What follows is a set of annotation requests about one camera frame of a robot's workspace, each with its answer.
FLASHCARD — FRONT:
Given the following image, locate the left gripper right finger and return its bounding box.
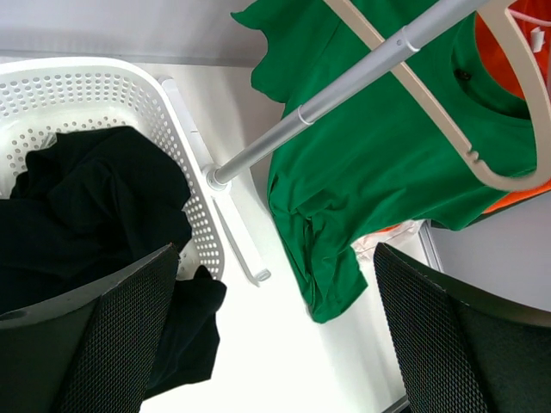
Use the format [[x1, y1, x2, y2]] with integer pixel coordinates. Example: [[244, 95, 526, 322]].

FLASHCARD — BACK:
[[374, 243, 550, 412]]

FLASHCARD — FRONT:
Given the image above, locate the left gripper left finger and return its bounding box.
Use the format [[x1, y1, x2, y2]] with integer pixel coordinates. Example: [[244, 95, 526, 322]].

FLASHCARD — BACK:
[[1, 245, 179, 412]]

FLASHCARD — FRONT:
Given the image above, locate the black t shirt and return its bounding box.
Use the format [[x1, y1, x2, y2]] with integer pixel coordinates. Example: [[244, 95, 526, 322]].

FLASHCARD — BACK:
[[1, 126, 226, 397]]

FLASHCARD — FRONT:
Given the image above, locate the beige wooden hanger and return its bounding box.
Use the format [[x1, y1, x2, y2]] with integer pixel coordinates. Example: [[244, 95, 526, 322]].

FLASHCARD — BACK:
[[326, 1, 550, 192]]

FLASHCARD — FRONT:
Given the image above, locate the green t shirt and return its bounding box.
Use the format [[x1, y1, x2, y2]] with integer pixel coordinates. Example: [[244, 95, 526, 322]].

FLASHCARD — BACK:
[[233, 1, 536, 323]]

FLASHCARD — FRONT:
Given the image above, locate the orange t shirt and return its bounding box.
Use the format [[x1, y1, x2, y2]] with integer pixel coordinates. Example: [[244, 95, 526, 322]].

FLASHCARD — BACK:
[[352, 0, 551, 259]]

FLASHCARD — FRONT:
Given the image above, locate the metal clothes rack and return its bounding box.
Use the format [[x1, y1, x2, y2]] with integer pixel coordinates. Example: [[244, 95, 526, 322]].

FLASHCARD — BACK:
[[157, 0, 492, 288]]

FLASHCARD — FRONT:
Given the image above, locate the white perforated plastic basket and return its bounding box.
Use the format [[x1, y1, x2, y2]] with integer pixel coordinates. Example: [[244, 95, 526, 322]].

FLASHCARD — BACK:
[[1, 57, 225, 280]]

